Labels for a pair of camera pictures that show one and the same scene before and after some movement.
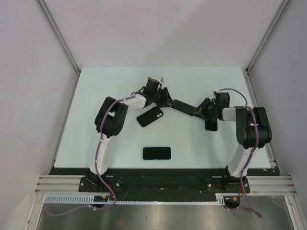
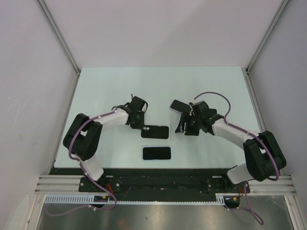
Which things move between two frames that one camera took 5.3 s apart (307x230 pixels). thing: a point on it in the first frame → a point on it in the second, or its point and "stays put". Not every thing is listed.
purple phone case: (183, 108) stays put
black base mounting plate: (162, 182) stays put
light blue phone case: (157, 153) stays put
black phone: (183, 107) stays put
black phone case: (149, 116) → (155, 132)
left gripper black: (167, 100) → (140, 125)
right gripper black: (200, 112) → (185, 118)
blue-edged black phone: (157, 153) stays put
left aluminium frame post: (63, 41) stays put
